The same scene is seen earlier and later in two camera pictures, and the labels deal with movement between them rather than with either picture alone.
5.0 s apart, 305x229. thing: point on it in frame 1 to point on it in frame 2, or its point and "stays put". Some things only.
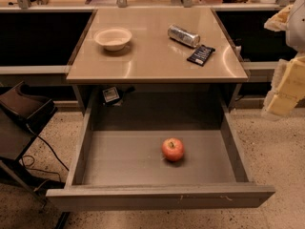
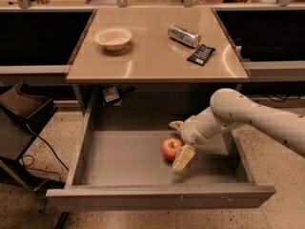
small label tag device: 111,94 stays put
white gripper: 297,26 to 191,132
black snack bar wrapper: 201,54 stays put
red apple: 172,149 stays put
